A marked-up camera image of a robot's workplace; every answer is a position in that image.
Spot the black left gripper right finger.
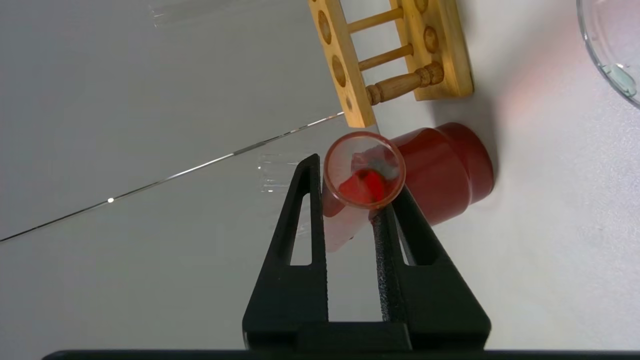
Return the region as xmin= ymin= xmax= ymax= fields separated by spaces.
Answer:
xmin=371 ymin=186 xmax=492 ymax=349

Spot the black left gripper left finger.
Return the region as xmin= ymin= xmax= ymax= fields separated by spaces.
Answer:
xmin=243 ymin=153 xmax=329 ymax=349

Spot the test tube with red pigment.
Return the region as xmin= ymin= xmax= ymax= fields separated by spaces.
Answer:
xmin=322 ymin=131 xmax=407 ymax=253

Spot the wooden test tube rack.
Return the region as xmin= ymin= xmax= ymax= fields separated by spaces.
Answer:
xmin=308 ymin=0 xmax=474 ymax=128

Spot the dark red cylindrical cup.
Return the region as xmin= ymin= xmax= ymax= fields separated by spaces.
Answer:
xmin=370 ymin=122 xmax=495 ymax=226

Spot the clear glass beaker dish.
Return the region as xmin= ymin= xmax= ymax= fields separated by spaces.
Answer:
xmin=576 ymin=0 xmax=640 ymax=108

